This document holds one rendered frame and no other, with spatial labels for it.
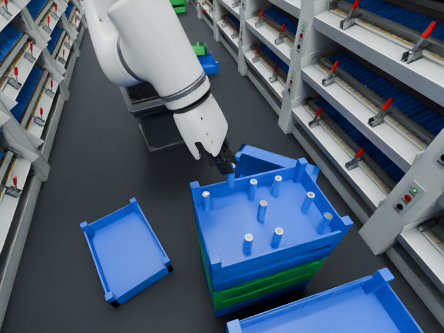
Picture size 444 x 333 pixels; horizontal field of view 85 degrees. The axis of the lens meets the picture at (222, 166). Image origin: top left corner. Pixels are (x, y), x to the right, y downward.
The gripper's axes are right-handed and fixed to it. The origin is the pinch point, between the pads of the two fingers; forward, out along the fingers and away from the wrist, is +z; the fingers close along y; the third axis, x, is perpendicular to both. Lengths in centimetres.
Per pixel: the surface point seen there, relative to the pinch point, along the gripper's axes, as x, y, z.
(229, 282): -4.0, 16.7, 20.1
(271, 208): 4.1, -1.3, 18.5
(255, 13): -14, -135, 1
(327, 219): 17.0, 3.2, 17.4
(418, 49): 42, -38, 6
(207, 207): -8.8, 3.5, 10.3
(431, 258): 40, -6, 52
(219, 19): -57, -197, 5
